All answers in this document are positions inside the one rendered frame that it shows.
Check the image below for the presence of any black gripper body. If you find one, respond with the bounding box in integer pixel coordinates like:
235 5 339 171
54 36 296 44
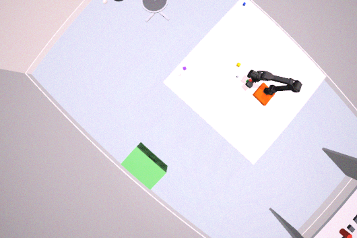
245 78 259 88

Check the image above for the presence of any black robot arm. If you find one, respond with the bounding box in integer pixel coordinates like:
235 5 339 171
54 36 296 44
247 69 302 96

